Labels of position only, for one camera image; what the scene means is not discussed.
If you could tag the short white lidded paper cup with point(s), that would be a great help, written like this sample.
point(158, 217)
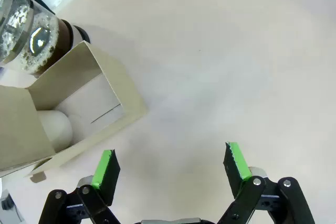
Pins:
point(57, 129)

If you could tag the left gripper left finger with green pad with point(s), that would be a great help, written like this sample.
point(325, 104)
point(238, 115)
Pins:
point(105, 179)

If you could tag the white grey device block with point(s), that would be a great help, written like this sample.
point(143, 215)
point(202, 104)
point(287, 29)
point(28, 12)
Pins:
point(10, 205)

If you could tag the glass coffee carafe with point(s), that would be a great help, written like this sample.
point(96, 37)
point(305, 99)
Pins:
point(39, 51)

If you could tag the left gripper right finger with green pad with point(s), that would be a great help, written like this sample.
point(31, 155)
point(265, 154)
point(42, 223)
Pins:
point(237, 171)

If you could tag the brown cardboard cup carrier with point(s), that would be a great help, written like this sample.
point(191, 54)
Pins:
point(123, 82)

